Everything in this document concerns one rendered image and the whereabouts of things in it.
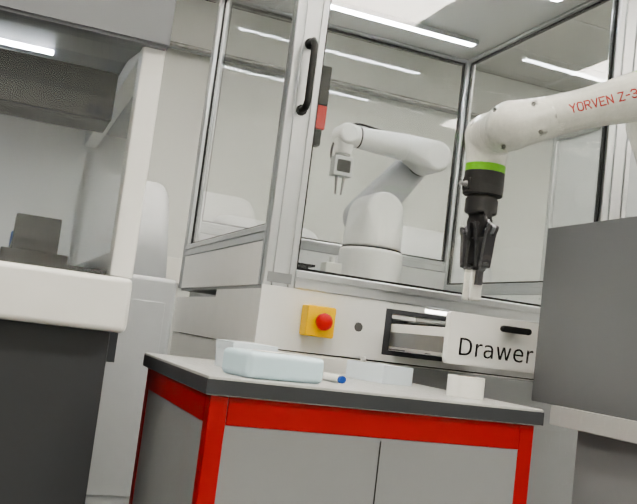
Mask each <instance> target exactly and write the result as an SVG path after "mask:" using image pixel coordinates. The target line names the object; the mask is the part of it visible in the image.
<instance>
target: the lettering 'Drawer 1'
mask: <svg viewBox="0 0 637 504"><path fill-rule="evenodd" d="M462 340H467V341H468V342H469V343H470V349H469V352H468V353H461V347H462ZM485 347H490V348H491V351H490V350H486V351H484V354H483V356H484V358H486V359H489V358H490V357H491V359H493V347H492V346H490V345H486V346H485ZM471 351H472V342H471V341H470V340H469V339H467V338H460V345H459V355H469V354H470V353H471ZM517 351H520V352H521V355H517V354H516V352H517ZM486 352H491V355H490V356H489V357H486V355H485V354H486ZM497 352H498V360H501V358H502V355H503V352H504V355H505V361H508V358H509V355H510V352H511V348H510V349H509V352H508V355H507V357H506V349H505V348H503V349H502V352H501V355H500V352H499V347H497ZM515 356H520V357H523V351H522V350H520V349H517V350H515V351H514V354H513V359H514V361H515V362H518V363H520V362H522V360H521V361H517V360H516V358H515Z"/></svg>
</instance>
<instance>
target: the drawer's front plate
mask: <svg viewBox="0 0 637 504"><path fill-rule="evenodd" d="M502 325H505V326H512V327H519V328H526V329H531V331H532V334H531V335H521V334H514V333H507V332H502V331H501V330H500V327H501V326H502ZM538 327H539V324H538V323H531V322H524V321H517V320H510V319H503V318H496V317H489V316H482V315H476V314H469V313H462V312H455V311H449V312H448V313H447V316H446V325H445V334H444V344H443V353H442V361H443V362H444V363H449V364H457V365H466V366H474V367H482V368H491V369H499V370H507V371H516V372H524V373H532V374H534V368H535V358H536V348H537V338H538ZM460 338H467V339H469V340H470V341H471V342H472V351H471V353H470V354H469V355H459V345H460ZM476 344H478V345H480V344H482V345H483V346H479V347H478V350H477V357H475V349H476ZM486 345H490V346H492V347H493V359H491V357H490V358H489V359H486V358H484V356H483V354H484V351H486V350H490V351H491V348H490V347H485V346H486ZM497 347H499V352H500V355H501V352H502V349H503V348H505V349H506V357H507V355H508V352H509V349H510V348H511V352H510V355H509V358H508V361H505V355H504V352H503V355H502V358H501V360H498V352H497ZM469 349H470V343H469V342H468V341H467V340H462V347H461V353H468V352H469ZM517 349H520V350H522V351H523V357H520V356H515V358H516V360H517V361H521V360H522V362H520V363H518V362H515V361H514V359H513V354H514V351H515V350H517ZM527 351H529V352H530V351H533V353H530V354H529V356H528V363H526V357H527Z"/></svg>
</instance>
